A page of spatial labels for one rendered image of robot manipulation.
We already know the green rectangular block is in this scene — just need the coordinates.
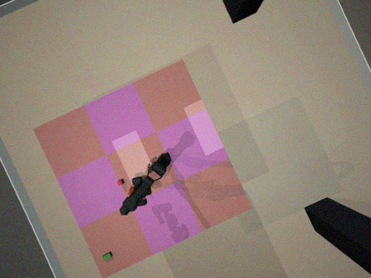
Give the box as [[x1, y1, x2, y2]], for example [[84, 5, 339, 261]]
[[102, 252, 112, 261]]

